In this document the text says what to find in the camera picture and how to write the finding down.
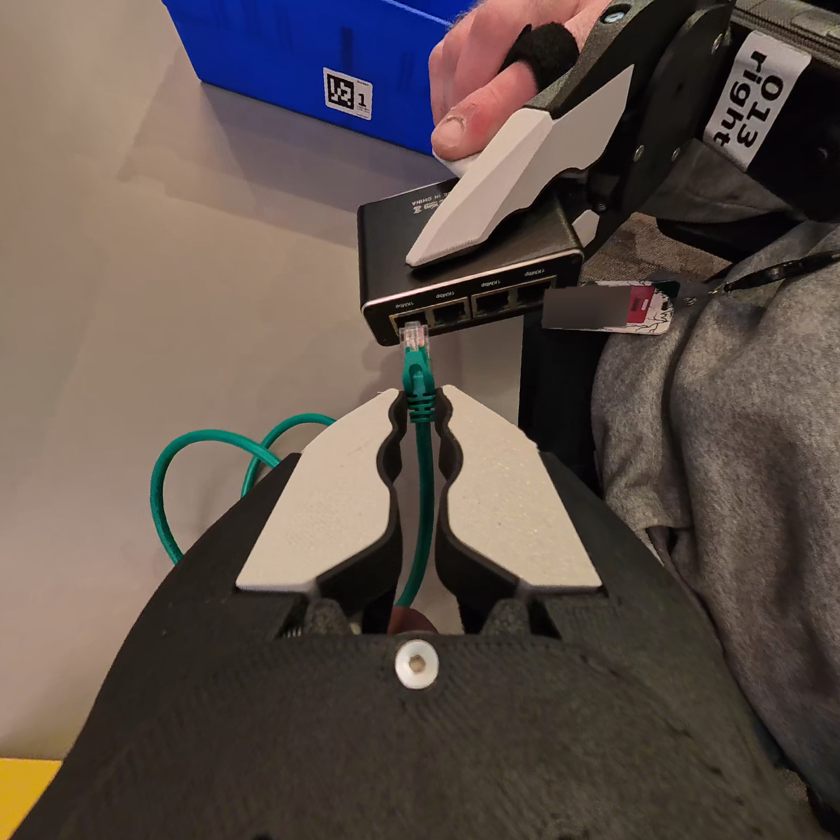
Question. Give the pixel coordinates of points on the id badge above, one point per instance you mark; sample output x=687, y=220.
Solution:
x=656, y=308

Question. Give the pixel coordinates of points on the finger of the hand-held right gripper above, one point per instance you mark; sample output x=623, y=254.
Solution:
x=586, y=226
x=499, y=177

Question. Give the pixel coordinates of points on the person's left hand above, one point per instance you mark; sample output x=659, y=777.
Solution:
x=413, y=620

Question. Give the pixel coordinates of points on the blue plastic bin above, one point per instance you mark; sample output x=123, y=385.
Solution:
x=262, y=52

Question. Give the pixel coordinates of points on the black ethernet switch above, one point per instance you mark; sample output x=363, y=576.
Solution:
x=394, y=243

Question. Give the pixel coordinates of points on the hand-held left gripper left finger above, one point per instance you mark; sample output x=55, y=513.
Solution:
x=315, y=525

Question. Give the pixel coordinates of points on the person's right hand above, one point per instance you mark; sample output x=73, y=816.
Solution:
x=472, y=85

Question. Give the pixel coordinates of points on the yellow plastic bin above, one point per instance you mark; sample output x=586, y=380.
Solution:
x=26, y=800

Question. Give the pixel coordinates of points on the person's grey sweatshirt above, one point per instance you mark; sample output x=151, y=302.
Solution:
x=722, y=459

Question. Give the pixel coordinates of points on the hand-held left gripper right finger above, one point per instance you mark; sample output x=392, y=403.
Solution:
x=518, y=525

